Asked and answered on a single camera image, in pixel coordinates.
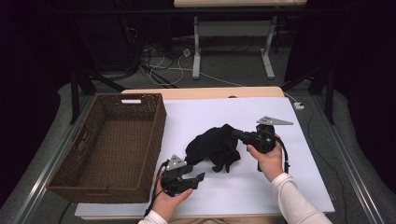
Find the light wooden table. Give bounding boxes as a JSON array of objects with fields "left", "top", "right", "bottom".
[{"left": 81, "top": 86, "right": 285, "bottom": 220}]

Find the black horizontal metal bar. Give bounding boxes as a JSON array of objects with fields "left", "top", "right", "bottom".
[{"left": 55, "top": 8, "right": 344, "bottom": 16}]

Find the person's left hand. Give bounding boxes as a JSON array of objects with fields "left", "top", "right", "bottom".
[{"left": 151, "top": 174, "right": 194, "bottom": 222}]

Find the black sleeveless shirt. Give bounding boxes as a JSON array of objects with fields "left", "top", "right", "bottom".
[{"left": 185, "top": 123, "right": 242, "bottom": 174}]

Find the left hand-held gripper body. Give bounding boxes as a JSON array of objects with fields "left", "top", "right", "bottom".
[{"left": 160, "top": 154, "right": 201, "bottom": 198}]

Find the white floor cable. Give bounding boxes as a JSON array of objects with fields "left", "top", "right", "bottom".
[{"left": 148, "top": 50, "right": 298, "bottom": 105}]

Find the desk with white legs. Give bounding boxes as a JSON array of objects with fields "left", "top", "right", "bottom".
[{"left": 173, "top": 0, "right": 307, "bottom": 80}]

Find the aluminium floor rail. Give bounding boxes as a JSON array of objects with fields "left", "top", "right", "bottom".
[
  {"left": 12, "top": 95, "right": 96, "bottom": 224},
  {"left": 312, "top": 95, "right": 384, "bottom": 224}
]

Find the right hand-held gripper black cable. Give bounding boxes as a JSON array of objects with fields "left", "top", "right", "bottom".
[{"left": 274, "top": 134, "right": 291, "bottom": 175}]

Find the white table board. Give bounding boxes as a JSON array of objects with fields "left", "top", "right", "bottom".
[{"left": 74, "top": 96, "right": 336, "bottom": 218}]

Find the black cable bundle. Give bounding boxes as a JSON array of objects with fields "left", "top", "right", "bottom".
[{"left": 120, "top": 15, "right": 180, "bottom": 90}]

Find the dark curtain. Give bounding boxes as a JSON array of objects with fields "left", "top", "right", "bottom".
[
  {"left": 0, "top": 0, "right": 74, "bottom": 206},
  {"left": 334, "top": 0, "right": 396, "bottom": 194}
]

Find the person's right hand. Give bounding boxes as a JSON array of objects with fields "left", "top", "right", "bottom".
[{"left": 247, "top": 133, "right": 286, "bottom": 183}]

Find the thick black floor cable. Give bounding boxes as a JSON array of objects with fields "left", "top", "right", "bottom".
[{"left": 57, "top": 202, "right": 74, "bottom": 224}]

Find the black metal stand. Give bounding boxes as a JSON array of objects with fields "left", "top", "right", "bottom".
[
  {"left": 279, "top": 63, "right": 336, "bottom": 125},
  {"left": 69, "top": 66, "right": 127, "bottom": 125}
]

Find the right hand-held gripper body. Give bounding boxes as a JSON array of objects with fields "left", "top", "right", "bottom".
[{"left": 242, "top": 115, "right": 294, "bottom": 155}]

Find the thin black floor cable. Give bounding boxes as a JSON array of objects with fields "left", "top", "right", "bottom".
[{"left": 307, "top": 113, "right": 347, "bottom": 218}]

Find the left hand-held gripper black cable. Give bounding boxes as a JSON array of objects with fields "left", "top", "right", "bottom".
[{"left": 143, "top": 161, "right": 169, "bottom": 218}]

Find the hand-held gripper black cable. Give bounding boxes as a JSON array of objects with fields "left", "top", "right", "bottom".
[
  {"left": 274, "top": 134, "right": 291, "bottom": 175},
  {"left": 143, "top": 161, "right": 169, "bottom": 218}
]

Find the brown wicker basket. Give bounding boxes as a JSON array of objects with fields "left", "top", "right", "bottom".
[{"left": 46, "top": 92, "right": 167, "bottom": 204}]

